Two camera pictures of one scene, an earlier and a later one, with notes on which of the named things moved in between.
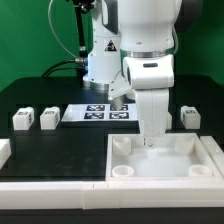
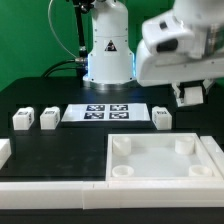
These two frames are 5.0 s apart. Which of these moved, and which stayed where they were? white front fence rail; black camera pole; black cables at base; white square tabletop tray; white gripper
Moved: white gripper
Stayed: black cables at base; white square tabletop tray; white front fence rail; black camera pole
